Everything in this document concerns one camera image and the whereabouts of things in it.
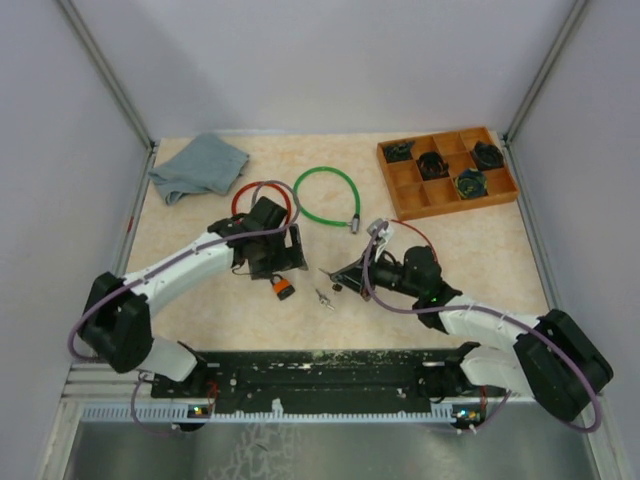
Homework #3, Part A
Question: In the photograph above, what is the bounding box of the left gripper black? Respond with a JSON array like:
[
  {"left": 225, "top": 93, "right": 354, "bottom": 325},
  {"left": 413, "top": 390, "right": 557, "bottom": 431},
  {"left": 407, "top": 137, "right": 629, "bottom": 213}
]
[{"left": 249, "top": 224, "right": 307, "bottom": 280}]

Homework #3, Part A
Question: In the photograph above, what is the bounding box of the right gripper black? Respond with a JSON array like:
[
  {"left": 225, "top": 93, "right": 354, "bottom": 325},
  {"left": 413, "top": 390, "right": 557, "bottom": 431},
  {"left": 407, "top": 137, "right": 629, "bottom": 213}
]
[{"left": 333, "top": 242, "right": 423, "bottom": 298}]

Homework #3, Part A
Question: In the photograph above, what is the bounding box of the orange black padlock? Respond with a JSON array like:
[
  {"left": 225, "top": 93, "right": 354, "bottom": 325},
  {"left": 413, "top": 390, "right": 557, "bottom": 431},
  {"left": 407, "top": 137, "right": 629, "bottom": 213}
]
[{"left": 270, "top": 274, "right": 295, "bottom": 301}]

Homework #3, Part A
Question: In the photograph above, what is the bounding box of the red cable padlock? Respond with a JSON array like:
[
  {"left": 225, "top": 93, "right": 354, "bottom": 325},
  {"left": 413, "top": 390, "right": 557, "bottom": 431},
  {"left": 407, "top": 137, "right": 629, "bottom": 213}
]
[{"left": 389, "top": 218, "right": 441, "bottom": 264}]

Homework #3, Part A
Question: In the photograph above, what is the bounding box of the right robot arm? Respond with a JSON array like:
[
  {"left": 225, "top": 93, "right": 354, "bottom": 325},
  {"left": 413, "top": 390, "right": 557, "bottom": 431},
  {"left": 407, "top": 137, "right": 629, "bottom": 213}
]
[{"left": 328, "top": 246, "right": 614, "bottom": 422}]

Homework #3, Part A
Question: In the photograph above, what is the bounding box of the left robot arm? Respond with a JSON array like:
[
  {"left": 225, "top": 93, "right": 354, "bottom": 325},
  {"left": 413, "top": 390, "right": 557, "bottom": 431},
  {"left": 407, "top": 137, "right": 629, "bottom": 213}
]
[{"left": 70, "top": 197, "right": 307, "bottom": 397}]

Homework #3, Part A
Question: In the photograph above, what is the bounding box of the small silver key bunch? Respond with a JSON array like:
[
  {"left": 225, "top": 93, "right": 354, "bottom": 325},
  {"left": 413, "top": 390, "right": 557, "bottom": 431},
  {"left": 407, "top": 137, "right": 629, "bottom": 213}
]
[{"left": 315, "top": 289, "right": 334, "bottom": 310}]

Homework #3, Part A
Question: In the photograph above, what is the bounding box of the blue grey folded cloth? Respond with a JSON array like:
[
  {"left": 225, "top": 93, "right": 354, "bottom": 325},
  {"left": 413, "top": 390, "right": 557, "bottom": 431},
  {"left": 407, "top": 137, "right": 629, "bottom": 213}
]
[{"left": 149, "top": 133, "right": 250, "bottom": 206}]

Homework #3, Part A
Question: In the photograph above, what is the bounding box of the wooden compartment tray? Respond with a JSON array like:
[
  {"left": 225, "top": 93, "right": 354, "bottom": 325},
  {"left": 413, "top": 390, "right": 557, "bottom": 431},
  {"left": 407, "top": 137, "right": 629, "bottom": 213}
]
[{"left": 377, "top": 126, "right": 519, "bottom": 220}]

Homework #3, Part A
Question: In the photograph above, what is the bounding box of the green black rolled sock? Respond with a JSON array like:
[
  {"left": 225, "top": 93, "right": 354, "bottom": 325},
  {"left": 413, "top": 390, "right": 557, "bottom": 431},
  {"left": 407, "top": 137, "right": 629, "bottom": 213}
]
[{"left": 382, "top": 141, "right": 415, "bottom": 163}]

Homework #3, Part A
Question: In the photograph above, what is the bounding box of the black orange rolled sock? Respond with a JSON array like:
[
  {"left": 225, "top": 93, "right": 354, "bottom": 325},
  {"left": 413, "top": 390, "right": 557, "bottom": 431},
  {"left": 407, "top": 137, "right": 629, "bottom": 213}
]
[{"left": 417, "top": 151, "right": 449, "bottom": 181}]

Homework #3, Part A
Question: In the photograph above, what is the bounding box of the rolled dark sock in tray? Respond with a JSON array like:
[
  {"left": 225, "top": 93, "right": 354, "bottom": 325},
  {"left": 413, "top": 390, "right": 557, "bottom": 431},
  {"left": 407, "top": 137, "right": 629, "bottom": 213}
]
[{"left": 453, "top": 168, "right": 488, "bottom": 200}]

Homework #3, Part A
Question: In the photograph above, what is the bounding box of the green cable lock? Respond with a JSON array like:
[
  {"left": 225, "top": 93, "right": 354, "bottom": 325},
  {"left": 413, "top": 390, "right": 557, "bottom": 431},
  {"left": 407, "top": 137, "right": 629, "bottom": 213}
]
[{"left": 292, "top": 165, "right": 363, "bottom": 234}]

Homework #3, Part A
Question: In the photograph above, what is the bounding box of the red translucent cable lock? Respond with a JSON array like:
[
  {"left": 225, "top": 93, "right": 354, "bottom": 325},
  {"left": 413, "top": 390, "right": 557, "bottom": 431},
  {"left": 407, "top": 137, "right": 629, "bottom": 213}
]
[{"left": 231, "top": 181, "right": 293, "bottom": 221}]

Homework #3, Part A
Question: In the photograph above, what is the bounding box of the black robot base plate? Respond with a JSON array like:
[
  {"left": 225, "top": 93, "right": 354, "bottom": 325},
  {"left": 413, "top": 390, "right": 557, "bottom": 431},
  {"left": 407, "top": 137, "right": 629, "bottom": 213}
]
[{"left": 151, "top": 349, "right": 504, "bottom": 415}]

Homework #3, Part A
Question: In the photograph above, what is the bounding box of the grey cable duct rail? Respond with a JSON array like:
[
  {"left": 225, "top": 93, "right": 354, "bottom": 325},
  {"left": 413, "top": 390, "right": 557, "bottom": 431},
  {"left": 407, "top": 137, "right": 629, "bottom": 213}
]
[{"left": 82, "top": 402, "right": 481, "bottom": 424}]

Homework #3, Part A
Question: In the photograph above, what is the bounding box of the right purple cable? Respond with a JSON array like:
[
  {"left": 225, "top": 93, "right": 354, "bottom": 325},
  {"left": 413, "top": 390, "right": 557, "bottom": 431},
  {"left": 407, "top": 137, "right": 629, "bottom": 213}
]
[{"left": 362, "top": 222, "right": 604, "bottom": 434}]

